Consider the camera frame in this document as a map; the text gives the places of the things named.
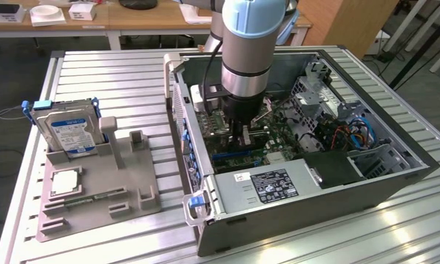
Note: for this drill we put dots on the blue disk caddy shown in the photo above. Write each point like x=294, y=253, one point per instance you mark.
x=43, y=105

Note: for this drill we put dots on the metal drive cage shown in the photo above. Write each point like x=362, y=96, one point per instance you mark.
x=308, y=96

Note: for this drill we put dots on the open black PC case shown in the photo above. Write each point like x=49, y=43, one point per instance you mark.
x=279, y=233

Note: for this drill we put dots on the blue case latch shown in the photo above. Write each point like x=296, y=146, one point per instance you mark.
x=195, y=200

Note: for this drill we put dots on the silver chipset heatsink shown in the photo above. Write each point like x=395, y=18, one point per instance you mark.
x=275, y=157

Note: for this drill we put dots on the grey parts rack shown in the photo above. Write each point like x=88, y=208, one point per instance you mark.
x=95, y=170

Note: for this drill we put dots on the wooden cabinet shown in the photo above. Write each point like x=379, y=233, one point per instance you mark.
x=344, y=22

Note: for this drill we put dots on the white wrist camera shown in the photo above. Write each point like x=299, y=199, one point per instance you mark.
x=198, y=96

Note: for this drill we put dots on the hard disk blue label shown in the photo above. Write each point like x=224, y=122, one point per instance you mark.
x=69, y=132

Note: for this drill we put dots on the silver CPU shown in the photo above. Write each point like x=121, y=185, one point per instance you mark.
x=65, y=181

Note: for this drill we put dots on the black stand pole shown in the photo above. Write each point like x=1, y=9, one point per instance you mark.
x=422, y=52

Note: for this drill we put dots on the small white labelled box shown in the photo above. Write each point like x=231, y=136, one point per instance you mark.
x=81, y=12

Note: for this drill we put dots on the white box black insert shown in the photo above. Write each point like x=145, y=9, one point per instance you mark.
x=7, y=17

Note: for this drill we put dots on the grey power supply unit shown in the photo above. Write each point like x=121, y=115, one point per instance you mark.
x=242, y=192

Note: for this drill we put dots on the black round object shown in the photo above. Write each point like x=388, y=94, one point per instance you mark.
x=137, y=4

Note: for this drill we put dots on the green motherboard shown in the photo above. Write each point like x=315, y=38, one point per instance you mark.
x=279, y=143

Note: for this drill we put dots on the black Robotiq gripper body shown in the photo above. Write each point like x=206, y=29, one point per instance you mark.
x=242, y=108

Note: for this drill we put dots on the metal disk bay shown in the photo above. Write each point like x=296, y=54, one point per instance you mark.
x=382, y=159

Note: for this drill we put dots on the metal socket cover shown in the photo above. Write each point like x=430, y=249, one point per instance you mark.
x=268, y=107

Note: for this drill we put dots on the black graphics card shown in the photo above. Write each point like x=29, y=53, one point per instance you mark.
x=258, y=138

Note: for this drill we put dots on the white table frame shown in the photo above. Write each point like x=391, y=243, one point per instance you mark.
x=403, y=26

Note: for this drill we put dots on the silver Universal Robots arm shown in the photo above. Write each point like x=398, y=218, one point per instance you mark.
x=242, y=55

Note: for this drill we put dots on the white round dish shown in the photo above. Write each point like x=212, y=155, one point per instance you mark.
x=47, y=16

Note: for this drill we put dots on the white papers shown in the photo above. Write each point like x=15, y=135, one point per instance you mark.
x=196, y=17

